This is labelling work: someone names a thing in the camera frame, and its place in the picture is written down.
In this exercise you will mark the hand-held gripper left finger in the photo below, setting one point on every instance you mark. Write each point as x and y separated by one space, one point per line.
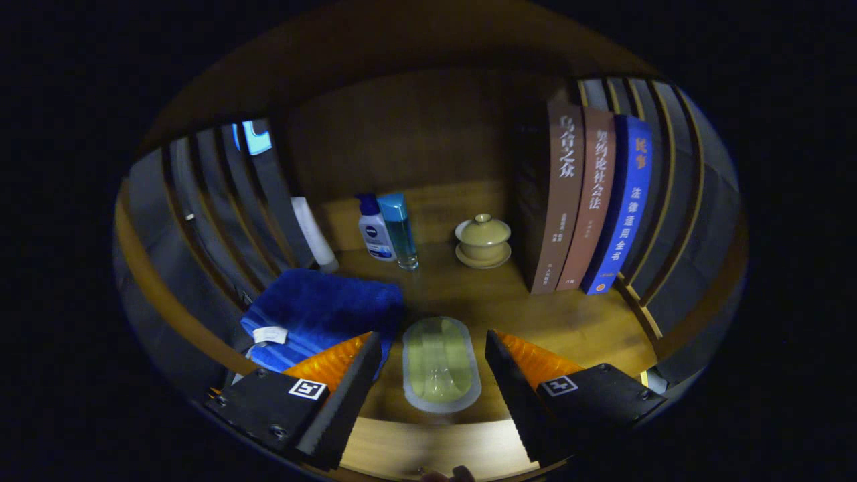
348 402

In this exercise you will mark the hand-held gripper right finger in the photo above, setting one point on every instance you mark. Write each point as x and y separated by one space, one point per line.
519 402

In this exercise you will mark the wooden drawer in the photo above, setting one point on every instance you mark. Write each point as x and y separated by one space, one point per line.
435 448

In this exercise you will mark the wooden countertop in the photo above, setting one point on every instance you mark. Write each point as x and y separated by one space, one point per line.
535 321

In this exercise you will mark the brown wooden cabinet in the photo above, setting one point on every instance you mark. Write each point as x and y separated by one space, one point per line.
402 134

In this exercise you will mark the blue folded towel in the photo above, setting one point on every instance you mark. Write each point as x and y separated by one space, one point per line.
321 308

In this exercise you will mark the beige lidded teacup with saucer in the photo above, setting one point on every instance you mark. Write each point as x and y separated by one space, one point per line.
482 241

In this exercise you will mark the white tube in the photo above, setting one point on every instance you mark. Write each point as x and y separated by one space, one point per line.
311 234

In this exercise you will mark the white bottle with blue cap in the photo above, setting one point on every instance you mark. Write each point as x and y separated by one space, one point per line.
375 231

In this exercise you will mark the teal clear bottle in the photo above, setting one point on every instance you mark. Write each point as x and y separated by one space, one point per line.
400 234

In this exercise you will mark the dark brown book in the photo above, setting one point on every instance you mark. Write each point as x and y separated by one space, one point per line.
562 201

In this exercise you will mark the reddish brown book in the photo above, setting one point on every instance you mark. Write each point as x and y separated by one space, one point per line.
592 201

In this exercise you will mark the blue book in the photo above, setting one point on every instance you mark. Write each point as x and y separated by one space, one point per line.
626 207

